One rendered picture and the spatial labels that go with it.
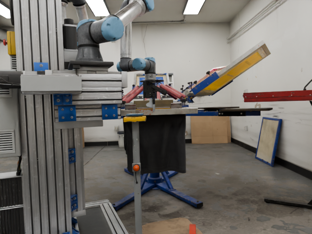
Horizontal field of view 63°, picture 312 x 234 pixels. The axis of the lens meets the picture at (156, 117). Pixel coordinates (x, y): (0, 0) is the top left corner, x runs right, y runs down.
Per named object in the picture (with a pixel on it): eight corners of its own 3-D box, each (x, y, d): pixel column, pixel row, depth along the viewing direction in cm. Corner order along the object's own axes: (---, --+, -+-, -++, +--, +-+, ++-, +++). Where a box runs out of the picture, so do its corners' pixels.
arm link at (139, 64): (127, 70, 163) (137, 72, 172) (141, 69, 157) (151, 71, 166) (126, 58, 162) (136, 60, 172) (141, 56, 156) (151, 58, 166)
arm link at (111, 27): (95, 48, 138) (139, 11, 174) (116, 44, 131) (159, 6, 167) (84, 26, 132) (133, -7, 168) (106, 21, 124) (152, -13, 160)
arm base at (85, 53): (76, 61, 133) (75, 42, 133) (74, 65, 147) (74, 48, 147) (105, 62, 139) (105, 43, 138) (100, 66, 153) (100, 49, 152)
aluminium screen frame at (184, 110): (198, 113, 172) (198, 107, 172) (110, 116, 171) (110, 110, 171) (183, 110, 251) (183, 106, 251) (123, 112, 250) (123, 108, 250)
